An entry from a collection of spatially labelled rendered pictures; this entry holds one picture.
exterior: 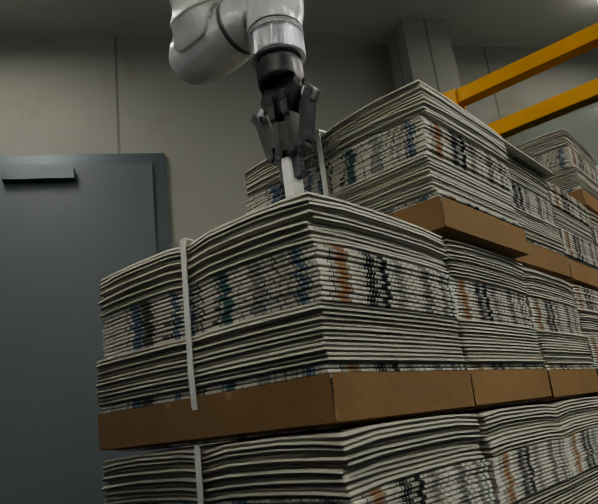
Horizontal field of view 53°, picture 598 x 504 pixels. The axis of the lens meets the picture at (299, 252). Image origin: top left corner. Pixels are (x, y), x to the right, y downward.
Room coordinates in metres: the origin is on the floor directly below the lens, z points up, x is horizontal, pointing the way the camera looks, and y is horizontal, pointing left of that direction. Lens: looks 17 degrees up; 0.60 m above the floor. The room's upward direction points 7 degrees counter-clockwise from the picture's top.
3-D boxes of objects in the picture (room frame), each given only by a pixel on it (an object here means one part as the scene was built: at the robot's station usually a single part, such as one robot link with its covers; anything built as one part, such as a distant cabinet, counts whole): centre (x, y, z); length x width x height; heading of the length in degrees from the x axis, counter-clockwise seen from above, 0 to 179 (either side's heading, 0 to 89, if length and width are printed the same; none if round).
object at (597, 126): (2.04, -0.96, 1.28); 0.57 x 0.01 x 0.65; 51
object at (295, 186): (0.83, -0.01, 0.96); 0.03 x 0.01 x 0.07; 141
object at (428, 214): (0.92, -0.23, 0.86); 0.29 x 0.16 x 0.04; 140
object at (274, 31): (0.84, 0.00, 1.19); 0.09 x 0.09 x 0.06
